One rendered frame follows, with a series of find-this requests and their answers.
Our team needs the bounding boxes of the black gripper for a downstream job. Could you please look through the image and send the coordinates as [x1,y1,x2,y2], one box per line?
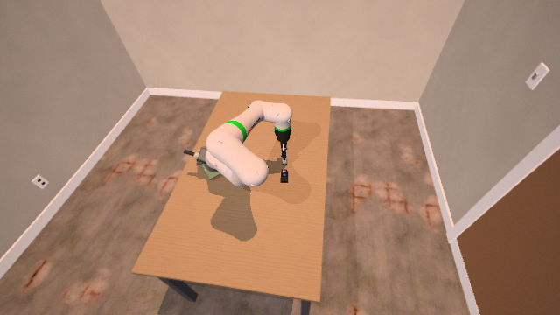
[276,136,290,164]

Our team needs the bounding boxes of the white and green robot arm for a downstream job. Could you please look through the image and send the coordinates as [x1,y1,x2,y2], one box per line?
[184,101,292,187]

